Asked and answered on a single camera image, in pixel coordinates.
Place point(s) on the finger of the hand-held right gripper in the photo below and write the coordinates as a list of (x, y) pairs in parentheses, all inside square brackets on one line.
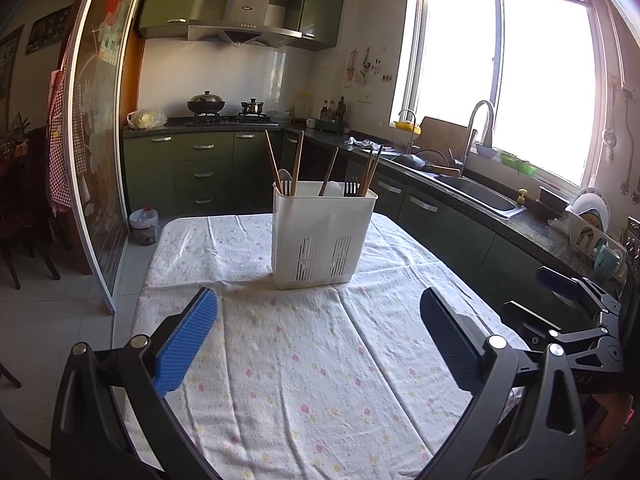
[(525, 320), (560, 282)]

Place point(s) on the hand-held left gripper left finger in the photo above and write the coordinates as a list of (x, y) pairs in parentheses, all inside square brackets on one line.
[(187, 340)]

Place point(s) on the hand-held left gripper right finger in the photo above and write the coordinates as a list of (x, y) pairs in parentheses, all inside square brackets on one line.
[(450, 340)]

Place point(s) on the white plastic utensil holder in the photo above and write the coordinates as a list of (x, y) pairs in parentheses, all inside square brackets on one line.
[(320, 230)]

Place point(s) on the clear plastic spoon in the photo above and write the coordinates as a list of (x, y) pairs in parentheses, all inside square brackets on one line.
[(285, 177)]

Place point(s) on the white soup spoon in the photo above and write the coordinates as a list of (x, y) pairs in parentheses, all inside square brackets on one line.
[(334, 189)]

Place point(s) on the thin brown wooden chopstick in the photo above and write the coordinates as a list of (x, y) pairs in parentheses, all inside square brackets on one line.
[(272, 160)]

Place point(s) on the light brown wooden chopstick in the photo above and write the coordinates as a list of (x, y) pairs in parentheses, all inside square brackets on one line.
[(329, 170)]

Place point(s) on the white dish rack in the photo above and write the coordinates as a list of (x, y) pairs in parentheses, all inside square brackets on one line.
[(582, 237)]

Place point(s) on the light blue mug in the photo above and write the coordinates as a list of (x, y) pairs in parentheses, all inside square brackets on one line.
[(607, 262)]

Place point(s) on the dark granite countertop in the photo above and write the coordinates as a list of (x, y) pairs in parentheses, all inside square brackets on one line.
[(525, 230)]

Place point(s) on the white plate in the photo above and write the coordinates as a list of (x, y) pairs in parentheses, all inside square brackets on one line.
[(592, 210)]

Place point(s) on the black rectangular container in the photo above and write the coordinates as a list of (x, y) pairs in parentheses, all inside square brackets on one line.
[(552, 202)]

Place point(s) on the small yellow sink fitting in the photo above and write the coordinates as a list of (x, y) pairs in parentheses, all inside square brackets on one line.
[(522, 197)]

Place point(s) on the floral white tablecloth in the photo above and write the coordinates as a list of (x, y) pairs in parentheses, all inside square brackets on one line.
[(300, 360)]

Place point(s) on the steel sink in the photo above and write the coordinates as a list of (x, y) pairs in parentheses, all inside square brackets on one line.
[(480, 195)]

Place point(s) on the long green base cabinet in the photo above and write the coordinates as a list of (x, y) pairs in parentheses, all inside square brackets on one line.
[(450, 220)]

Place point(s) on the white trash bin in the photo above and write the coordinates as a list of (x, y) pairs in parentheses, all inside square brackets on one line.
[(145, 227)]

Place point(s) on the green container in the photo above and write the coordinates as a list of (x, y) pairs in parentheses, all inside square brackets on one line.
[(515, 161)]

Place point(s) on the sliding glass door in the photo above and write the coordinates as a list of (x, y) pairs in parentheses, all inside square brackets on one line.
[(100, 185)]

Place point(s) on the green base cabinet with drawers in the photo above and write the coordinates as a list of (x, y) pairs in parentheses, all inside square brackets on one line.
[(200, 160)]

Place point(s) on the wooden cutting board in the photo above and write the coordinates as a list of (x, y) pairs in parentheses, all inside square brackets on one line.
[(445, 135)]

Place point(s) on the steel faucet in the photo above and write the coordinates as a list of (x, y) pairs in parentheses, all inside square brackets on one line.
[(480, 110)]

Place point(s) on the kitchen window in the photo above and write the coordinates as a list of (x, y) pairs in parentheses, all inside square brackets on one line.
[(540, 85)]

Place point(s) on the dark wooden chair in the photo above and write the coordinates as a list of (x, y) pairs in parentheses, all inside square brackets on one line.
[(35, 200)]

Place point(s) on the white cloth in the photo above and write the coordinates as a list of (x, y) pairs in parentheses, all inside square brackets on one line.
[(362, 142)]

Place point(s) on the yellow basket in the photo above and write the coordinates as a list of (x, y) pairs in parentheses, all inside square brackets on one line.
[(407, 126)]

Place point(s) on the red checked apron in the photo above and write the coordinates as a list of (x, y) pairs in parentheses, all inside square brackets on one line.
[(60, 160)]

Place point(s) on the gas stove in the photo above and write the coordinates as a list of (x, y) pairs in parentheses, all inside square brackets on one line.
[(230, 121)]

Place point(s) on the plastic bag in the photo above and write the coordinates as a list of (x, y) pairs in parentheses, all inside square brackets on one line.
[(147, 119)]

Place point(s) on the black wok with lid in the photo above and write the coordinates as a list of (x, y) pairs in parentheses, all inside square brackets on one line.
[(206, 105)]

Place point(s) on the steel pot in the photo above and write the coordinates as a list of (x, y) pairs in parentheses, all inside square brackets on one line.
[(252, 108)]

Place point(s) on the cluster of condiment bottles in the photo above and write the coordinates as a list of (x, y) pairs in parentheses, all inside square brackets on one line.
[(335, 112)]

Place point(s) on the clear oil bottle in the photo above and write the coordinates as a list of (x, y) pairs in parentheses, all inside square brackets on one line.
[(301, 107)]

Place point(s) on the steel range hood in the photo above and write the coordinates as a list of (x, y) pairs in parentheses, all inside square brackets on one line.
[(245, 30)]

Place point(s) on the wall socket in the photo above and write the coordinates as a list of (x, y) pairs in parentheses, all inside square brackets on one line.
[(365, 96)]

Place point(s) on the wall decoration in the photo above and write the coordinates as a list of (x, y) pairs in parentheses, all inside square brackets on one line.
[(350, 77)]

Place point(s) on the framed wall picture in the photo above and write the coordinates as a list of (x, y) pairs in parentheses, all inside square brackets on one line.
[(10, 70)]

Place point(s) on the dark wall picture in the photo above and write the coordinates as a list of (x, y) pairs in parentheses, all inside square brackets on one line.
[(47, 30)]

